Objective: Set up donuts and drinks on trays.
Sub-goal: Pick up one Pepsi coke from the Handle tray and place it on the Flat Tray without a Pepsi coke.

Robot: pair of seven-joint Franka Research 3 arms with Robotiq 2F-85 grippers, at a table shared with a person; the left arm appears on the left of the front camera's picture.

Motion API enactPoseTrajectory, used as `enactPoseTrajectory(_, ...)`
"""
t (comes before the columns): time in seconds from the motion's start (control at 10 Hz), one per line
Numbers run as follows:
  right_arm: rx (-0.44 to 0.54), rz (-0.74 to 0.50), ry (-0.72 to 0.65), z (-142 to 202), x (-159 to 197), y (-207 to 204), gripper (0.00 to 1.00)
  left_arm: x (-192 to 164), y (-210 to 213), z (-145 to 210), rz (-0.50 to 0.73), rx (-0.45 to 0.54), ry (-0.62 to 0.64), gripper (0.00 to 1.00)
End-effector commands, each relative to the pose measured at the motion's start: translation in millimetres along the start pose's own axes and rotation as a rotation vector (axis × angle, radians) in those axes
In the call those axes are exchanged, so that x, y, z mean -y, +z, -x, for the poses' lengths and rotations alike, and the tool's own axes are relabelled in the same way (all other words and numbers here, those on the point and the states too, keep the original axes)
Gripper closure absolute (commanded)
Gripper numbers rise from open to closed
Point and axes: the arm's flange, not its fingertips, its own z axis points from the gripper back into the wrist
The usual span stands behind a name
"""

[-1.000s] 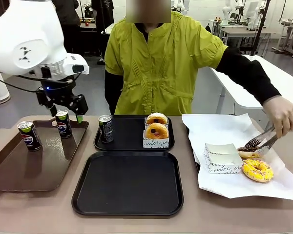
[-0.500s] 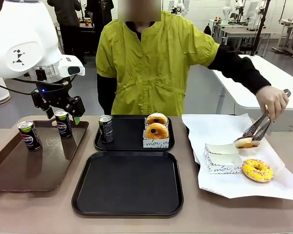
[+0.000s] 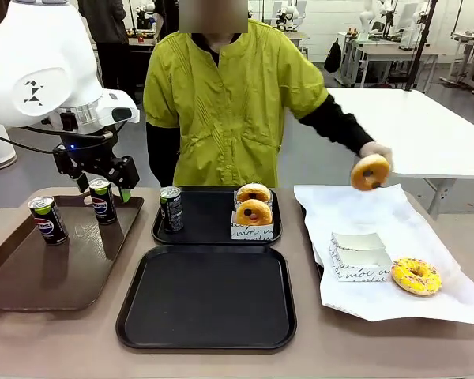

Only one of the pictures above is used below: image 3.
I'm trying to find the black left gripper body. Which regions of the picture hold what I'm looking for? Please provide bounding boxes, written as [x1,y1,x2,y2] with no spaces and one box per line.
[53,132,119,175]

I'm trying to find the black Pepsi can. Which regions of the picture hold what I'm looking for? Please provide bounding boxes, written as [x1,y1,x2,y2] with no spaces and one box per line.
[159,186,182,234]
[28,196,70,246]
[88,178,118,226]

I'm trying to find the glazed brown donut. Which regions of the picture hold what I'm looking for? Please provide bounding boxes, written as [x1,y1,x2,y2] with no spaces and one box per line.
[350,154,391,192]
[235,199,274,233]
[235,182,272,205]

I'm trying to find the person's left forearm black sleeve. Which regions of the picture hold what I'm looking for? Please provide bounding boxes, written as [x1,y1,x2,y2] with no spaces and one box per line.
[298,93,376,157]

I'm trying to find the person's right forearm black sleeve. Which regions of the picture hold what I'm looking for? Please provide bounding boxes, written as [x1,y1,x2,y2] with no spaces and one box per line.
[145,121,179,188]

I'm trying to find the person's left hand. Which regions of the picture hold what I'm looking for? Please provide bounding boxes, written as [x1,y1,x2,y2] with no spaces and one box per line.
[359,141,395,171]

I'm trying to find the black plastic tray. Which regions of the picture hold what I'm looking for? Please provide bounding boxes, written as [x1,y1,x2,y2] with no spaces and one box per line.
[152,186,283,246]
[115,244,298,351]

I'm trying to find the brown plastic tray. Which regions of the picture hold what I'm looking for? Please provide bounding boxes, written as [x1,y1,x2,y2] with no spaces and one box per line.
[0,193,145,313]

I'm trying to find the person in yellow-green shirt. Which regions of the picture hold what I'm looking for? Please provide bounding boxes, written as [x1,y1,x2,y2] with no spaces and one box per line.
[142,0,329,189]

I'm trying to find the bystander in dark clothes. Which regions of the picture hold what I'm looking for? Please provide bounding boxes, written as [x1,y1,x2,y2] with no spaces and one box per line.
[77,0,140,104]

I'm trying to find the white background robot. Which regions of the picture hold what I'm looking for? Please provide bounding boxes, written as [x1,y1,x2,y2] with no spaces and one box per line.
[358,0,381,41]
[274,0,307,31]
[136,0,160,31]

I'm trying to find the black tray under paper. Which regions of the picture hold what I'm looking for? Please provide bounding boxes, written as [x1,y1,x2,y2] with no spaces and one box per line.
[299,201,325,280]

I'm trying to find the white paper sheet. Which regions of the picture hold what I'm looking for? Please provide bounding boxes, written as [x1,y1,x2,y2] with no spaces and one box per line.
[293,183,474,325]

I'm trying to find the black backpack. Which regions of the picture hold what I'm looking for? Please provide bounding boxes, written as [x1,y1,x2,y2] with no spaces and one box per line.
[323,38,343,74]

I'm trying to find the white background workbench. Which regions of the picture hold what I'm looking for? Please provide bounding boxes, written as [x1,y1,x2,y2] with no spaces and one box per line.
[337,31,444,90]
[449,30,474,96]

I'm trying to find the yellow sprinkled donut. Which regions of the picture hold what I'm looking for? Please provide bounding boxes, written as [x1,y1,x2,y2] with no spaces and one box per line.
[390,257,443,298]

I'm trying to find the white table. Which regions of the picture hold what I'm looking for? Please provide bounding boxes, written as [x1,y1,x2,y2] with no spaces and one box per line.
[325,87,474,217]

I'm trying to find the black stand pole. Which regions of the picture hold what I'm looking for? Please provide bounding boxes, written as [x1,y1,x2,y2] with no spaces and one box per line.
[404,0,439,92]

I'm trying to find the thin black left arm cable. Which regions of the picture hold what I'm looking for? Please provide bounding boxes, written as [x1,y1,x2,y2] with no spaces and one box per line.
[0,117,128,156]

